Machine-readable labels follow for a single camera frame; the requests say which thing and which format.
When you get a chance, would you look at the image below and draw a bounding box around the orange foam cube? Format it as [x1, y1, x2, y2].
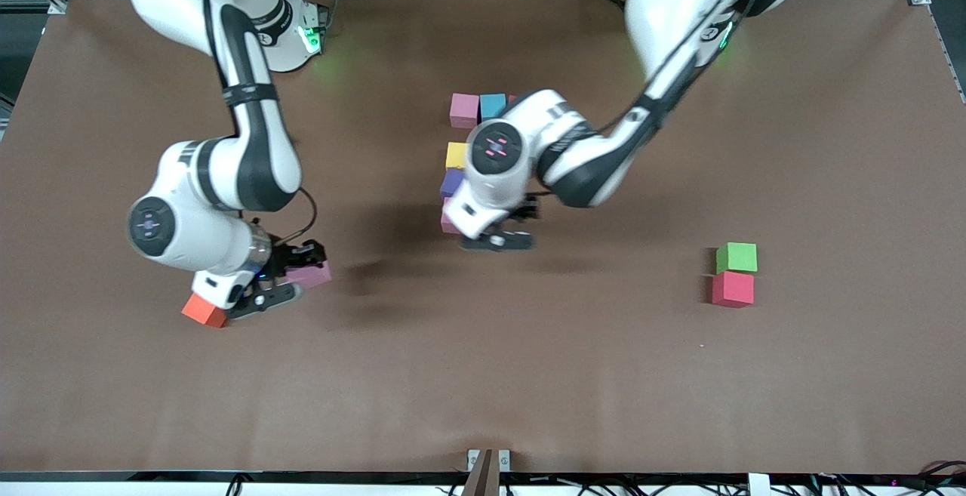
[181, 292, 229, 329]

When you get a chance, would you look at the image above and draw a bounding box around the brown table cover sheet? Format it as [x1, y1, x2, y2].
[0, 0, 966, 476]

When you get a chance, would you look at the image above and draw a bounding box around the green foam cube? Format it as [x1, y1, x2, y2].
[715, 242, 758, 275]

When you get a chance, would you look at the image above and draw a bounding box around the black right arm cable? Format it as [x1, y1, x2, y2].
[270, 186, 318, 246]

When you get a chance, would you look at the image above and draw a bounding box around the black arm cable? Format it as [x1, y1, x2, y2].
[596, 0, 755, 138]
[270, 186, 318, 246]

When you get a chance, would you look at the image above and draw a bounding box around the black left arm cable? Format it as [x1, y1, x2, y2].
[596, 0, 755, 138]

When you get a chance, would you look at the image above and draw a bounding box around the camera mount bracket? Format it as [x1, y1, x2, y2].
[462, 448, 512, 496]

